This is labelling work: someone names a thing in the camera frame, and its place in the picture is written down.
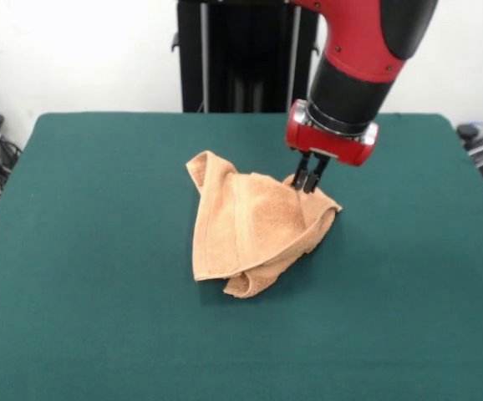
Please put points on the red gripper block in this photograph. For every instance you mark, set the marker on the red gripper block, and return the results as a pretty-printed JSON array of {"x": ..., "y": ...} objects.
[{"x": 325, "y": 144}]

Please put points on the tan terry towel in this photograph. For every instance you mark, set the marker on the tan terry towel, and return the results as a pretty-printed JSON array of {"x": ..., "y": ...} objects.
[{"x": 241, "y": 234}]

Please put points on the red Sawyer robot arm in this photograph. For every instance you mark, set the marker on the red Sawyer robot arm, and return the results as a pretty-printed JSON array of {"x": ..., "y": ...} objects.
[{"x": 362, "y": 50}]

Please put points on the dark green table cloth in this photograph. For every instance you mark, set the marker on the dark green table cloth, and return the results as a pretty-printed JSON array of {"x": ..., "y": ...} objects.
[{"x": 99, "y": 250}]

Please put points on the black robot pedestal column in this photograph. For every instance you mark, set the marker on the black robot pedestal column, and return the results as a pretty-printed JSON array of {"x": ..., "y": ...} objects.
[{"x": 245, "y": 54}]

